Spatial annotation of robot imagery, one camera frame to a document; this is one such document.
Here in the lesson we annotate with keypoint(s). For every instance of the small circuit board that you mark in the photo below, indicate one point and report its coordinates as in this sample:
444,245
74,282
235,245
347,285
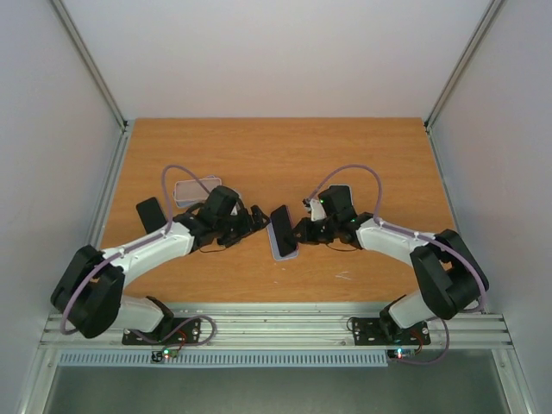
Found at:
164,355
402,353

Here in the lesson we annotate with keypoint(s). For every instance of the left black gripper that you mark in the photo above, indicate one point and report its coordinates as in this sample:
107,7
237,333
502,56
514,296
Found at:
258,216

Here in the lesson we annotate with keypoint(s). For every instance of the black phone blue edge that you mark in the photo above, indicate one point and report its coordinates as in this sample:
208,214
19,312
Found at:
340,191

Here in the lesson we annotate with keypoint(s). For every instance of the grey slotted cable duct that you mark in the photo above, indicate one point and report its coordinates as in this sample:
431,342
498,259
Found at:
224,358

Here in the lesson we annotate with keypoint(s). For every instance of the aluminium front rail frame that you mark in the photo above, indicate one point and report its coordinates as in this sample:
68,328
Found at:
324,326

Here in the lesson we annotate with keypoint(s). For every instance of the left small circuit board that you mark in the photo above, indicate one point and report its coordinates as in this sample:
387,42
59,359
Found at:
164,355

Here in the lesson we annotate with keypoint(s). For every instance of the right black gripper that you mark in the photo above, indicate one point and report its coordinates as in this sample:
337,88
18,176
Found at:
304,233

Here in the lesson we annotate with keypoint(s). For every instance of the aluminium corner post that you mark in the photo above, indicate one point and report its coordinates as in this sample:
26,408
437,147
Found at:
69,25
474,42

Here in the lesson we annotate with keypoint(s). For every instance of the black phone pink edge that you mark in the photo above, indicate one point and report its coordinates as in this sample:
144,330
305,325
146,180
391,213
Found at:
286,243

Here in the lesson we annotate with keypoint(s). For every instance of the right small circuit board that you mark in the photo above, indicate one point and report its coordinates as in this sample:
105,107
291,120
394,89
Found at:
402,353

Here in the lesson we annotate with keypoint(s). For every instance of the right aluminium corner post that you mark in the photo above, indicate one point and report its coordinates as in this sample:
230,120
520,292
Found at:
474,42

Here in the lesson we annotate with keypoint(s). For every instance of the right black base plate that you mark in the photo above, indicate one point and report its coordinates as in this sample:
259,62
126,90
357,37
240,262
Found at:
366,331

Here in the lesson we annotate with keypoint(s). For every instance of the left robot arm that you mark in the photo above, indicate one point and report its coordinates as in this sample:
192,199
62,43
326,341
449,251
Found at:
90,294

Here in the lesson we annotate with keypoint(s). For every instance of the black phone far left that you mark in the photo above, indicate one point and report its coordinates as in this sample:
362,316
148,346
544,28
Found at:
151,215

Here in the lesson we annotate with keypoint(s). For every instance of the pink clear phone case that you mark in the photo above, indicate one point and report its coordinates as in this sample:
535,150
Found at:
194,190

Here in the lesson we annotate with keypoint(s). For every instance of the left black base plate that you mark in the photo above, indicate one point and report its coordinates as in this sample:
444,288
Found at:
169,332

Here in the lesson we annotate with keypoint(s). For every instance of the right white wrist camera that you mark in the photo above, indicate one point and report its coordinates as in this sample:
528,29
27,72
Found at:
314,207

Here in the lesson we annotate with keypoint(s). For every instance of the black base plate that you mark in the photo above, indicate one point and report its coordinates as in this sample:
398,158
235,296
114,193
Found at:
366,331
169,332

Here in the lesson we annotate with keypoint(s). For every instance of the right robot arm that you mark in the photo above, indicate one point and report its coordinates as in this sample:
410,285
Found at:
448,276

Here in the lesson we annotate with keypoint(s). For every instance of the left aluminium corner post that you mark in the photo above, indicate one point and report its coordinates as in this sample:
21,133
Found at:
69,25

